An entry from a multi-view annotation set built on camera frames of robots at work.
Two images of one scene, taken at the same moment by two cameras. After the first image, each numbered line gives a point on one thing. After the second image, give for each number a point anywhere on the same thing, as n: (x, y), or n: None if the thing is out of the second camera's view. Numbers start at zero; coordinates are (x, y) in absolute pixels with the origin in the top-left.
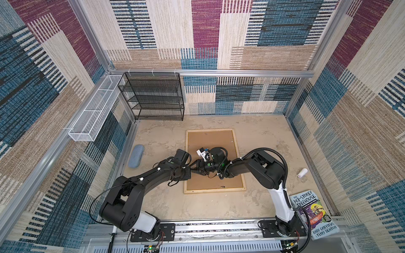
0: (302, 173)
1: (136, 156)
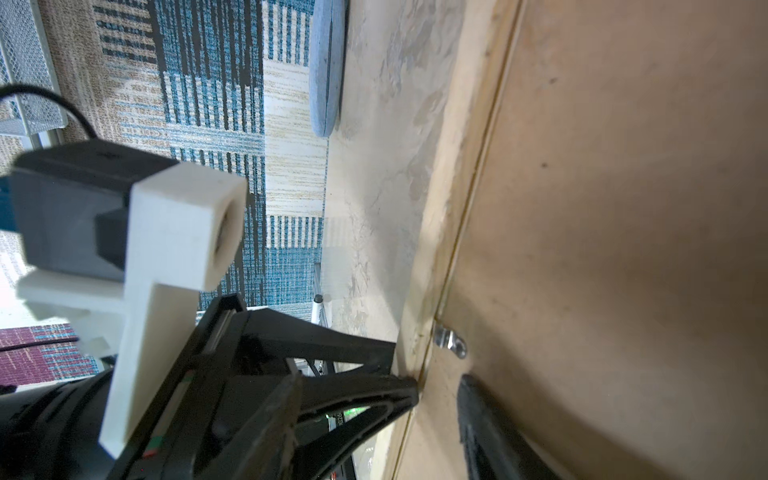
0: None
1: (327, 63)
